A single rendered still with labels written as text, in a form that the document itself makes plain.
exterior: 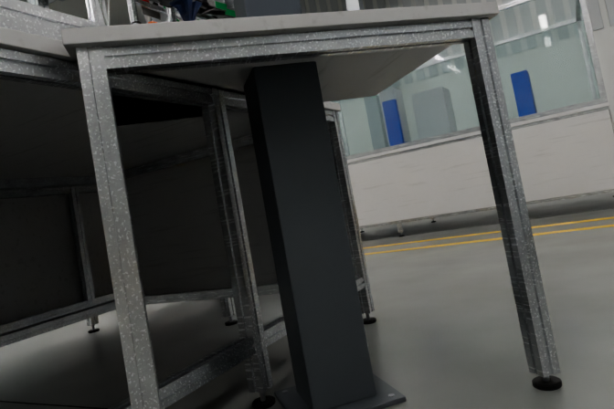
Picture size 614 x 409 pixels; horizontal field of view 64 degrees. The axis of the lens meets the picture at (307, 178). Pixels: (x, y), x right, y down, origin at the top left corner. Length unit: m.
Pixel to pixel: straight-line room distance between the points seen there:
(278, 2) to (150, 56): 0.42
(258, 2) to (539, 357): 1.03
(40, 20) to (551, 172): 4.35
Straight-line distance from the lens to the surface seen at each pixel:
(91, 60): 0.98
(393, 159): 5.14
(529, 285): 1.19
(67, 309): 2.98
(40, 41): 1.00
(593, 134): 4.87
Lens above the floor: 0.48
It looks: 3 degrees up
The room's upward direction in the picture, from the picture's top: 10 degrees counter-clockwise
